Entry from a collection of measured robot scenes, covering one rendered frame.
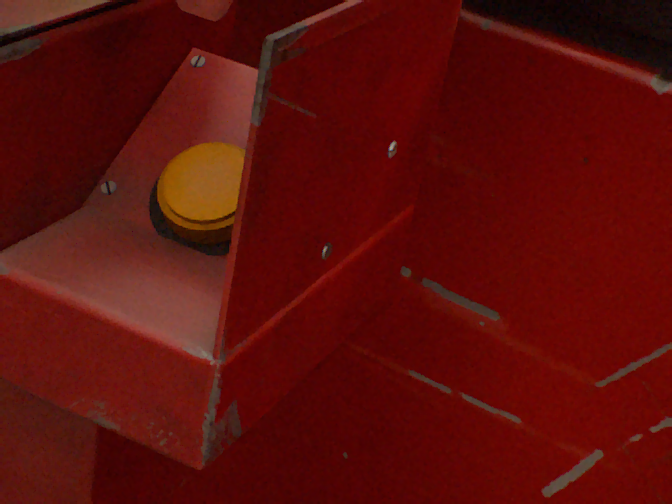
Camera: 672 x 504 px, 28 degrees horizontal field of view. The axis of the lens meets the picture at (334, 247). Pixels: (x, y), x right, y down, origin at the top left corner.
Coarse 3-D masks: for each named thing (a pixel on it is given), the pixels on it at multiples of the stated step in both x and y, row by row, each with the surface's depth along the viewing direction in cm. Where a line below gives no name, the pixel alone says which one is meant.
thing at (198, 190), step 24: (216, 144) 48; (168, 168) 48; (192, 168) 48; (216, 168) 48; (240, 168) 47; (168, 192) 47; (192, 192) 47; (216, 192) 47; (168, 216) 47; (192, 216) 47; (216, 216) 47; (192, 240) 47; (216, 240) 47
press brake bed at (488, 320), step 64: (256, 0) 63; (320, 0) 61; (512, 0) 57; (576, 0) 55; (640, 0) 54; (256, 64) 64; (448, 64) 59; (512, 64) 57; (576, 64) 56; (640, 64) 55; (448, 128) 60; (512, 128) 58; (576, 128) 57; (640, 128) 55; (448, 192) 61; (512, 192) 59; (576, 192) 57; (640, 192) 56; (448, 256) 62; (512, 256) 60; (576, 256) 58; (640, 256) 57; (384, 320) 65; (448, 320) 63; (512, 320) 61; (576, 320) 59; (640, 320) 58; (320, 384) 68; (384, 384) 66; (448, 384) 64; (512, 384) 62; (576, 384) 60; (640, 384) 59; (256, 448) 72; (320, 448) 70; (384, 448) 67; (448, 448) 65; (512, 448) 63; (576, 448) 61; (640, 448) 60
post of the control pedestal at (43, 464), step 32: (0, 384) 53; (0, 416) 54; (32, 416) 53; (64, 416) 52; (0, 448) 55; (32, 448) 54; (64, 448) 53; (96, 448) 53; (128, 448) 55; (0, 480) 55; (32, 480) 54; (64, 480) 54; (96, 480) 53; (128, 480) 56
